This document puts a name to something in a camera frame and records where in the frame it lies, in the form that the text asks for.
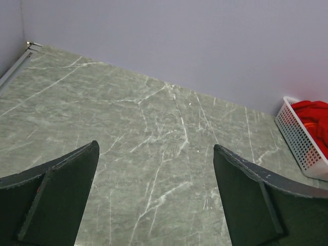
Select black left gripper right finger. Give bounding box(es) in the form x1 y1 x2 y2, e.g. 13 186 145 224
213 145 327 245

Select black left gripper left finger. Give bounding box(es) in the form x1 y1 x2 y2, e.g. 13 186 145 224
1 140 99 245

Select red t shirt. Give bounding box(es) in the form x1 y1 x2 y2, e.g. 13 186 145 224
292 100 327 151

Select white plastic laundry basket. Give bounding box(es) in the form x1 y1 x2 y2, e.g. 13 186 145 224
275 96 327 181

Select aluminium table edge rail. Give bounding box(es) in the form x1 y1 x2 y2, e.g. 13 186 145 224
1 42 43 95

